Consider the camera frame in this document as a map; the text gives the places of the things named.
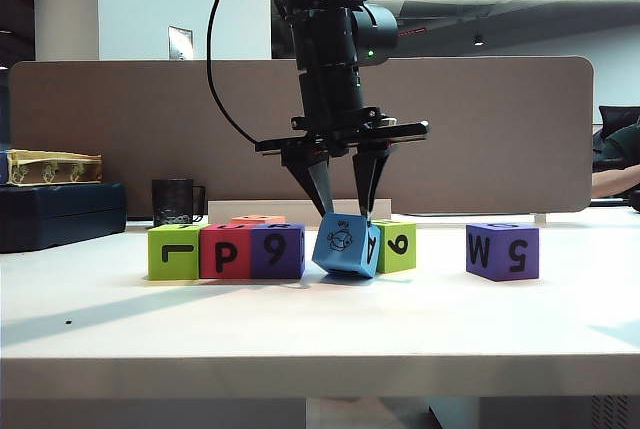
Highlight blue block with fish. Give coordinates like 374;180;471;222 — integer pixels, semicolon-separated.
311;212;382;279

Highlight black mug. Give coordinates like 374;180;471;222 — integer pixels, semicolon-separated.
151;178;207;228

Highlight black office chair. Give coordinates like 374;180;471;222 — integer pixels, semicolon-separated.
598;105;640;141

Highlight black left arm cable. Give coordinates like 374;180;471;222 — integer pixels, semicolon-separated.
206;0;264;145

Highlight dark blue case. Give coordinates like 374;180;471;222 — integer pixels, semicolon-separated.
0;181;128;254

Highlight metal wall plate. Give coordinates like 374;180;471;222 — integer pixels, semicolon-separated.
167;25;195;61

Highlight red block with P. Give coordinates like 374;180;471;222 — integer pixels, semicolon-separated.
199;222;255;281

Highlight person bare forearm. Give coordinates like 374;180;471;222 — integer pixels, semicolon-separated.
591;164;640;199

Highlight yellow patterned box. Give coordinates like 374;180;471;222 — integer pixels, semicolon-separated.
7;149;104;187

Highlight purple block with 9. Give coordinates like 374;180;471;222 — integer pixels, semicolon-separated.
249;221;307;280

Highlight purple block with G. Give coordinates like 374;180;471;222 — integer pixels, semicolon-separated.
465;222;541;283

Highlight green block with N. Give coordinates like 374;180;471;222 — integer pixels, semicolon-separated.
372;219;418;275

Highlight person in dark green shirt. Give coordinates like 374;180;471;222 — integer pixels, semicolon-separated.
593;121;640;174

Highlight brown desk divider panel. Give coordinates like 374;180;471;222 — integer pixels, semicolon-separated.
8;56;596;215

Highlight green block with L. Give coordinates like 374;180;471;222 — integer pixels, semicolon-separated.
147;222;204;282

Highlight orange foam block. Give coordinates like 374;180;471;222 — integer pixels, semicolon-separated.
229;214;286;226

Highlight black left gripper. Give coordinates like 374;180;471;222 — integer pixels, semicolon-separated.
254;66;430;225

